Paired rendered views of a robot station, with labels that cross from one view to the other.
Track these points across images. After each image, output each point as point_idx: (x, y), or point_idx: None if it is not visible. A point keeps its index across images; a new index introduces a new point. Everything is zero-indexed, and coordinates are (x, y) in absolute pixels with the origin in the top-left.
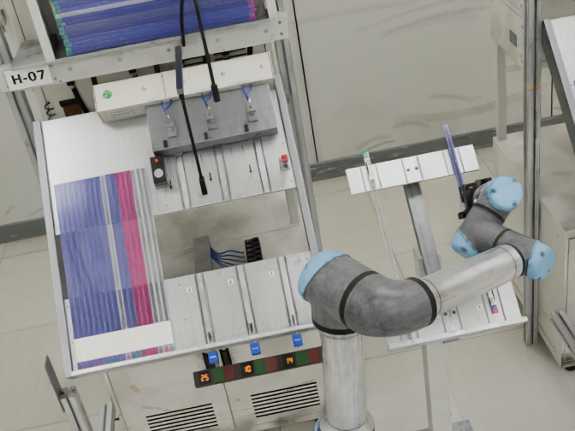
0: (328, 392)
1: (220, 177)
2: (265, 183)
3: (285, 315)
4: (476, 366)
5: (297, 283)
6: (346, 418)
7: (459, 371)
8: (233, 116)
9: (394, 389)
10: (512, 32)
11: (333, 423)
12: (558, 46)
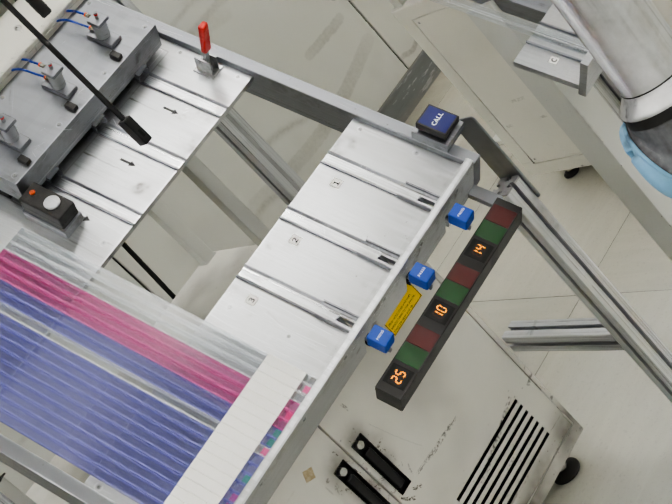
0: (607, 26)
1: (141, 151)
2: (209, 106)
3: (412, 207)
4: (655, 249)
5: (381, 163)
6: (663, 44)
7: (645, 272)
8: (84, 61)
9: (604, 360)
10: None
11: (653, 79)
12: None
